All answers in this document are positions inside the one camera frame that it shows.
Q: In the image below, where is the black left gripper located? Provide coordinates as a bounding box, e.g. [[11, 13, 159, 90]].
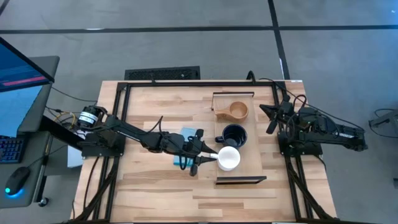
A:
[[158, 129, 219, 177]]

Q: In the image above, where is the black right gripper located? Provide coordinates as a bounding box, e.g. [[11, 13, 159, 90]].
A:
[[259, 100, 312, 136]]

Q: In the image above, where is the white ceramic mug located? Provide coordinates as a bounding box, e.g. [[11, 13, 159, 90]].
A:
[[210, 146, 241, 172]]

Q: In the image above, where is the dark blue mug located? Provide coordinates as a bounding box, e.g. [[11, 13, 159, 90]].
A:
[[215, 124, 249, 149]]

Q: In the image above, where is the wooden cup with handle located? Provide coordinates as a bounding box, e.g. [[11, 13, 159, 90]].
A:
[[215, 101, 249, 123]]

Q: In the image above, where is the teal folded towel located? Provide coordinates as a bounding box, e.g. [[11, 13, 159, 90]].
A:
[[173, 126, 200, 169]]

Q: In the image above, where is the wooden tray with black ends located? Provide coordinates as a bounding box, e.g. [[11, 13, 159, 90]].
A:
[[211, 91, 267, 185]]

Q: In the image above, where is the black floor vent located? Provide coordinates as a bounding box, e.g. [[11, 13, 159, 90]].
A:
[[124, 65, 201, 81]]

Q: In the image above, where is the grey stand leg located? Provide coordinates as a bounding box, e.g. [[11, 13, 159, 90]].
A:
[[368, 108, 398, 139]]

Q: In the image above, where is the white box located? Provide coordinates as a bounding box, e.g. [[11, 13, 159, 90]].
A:
[[67, 144, 85, 169]]

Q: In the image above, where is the black desk foot bar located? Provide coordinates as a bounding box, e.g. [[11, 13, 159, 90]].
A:
[[39, 115, 85, 149]]

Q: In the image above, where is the grey desk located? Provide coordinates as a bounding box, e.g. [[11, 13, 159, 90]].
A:
[[0, 55, 60, 208]]

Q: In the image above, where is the black computer mouse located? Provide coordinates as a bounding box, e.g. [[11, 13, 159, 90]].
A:
[[4, 167, 31, 198]]

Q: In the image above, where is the black backlit keyboard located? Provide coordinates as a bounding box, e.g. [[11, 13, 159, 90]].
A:
[[0, 136, 25, 164]]

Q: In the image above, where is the computer monitor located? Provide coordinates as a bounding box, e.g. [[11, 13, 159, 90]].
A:
[[0, 36, 56, 138]]

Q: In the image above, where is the black power cable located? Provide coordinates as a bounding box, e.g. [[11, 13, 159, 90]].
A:
[[246, 70, 364, 131]]

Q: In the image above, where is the black aluminium table frame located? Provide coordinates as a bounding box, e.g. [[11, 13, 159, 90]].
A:
[[70, 80, 335, 224]]

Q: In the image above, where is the yellow cable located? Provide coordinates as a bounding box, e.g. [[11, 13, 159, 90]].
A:
[[54, 111, 78, 130]]

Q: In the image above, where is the thin black desk cable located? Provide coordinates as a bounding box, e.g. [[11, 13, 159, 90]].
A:
[[45, 86, 99, 114]]

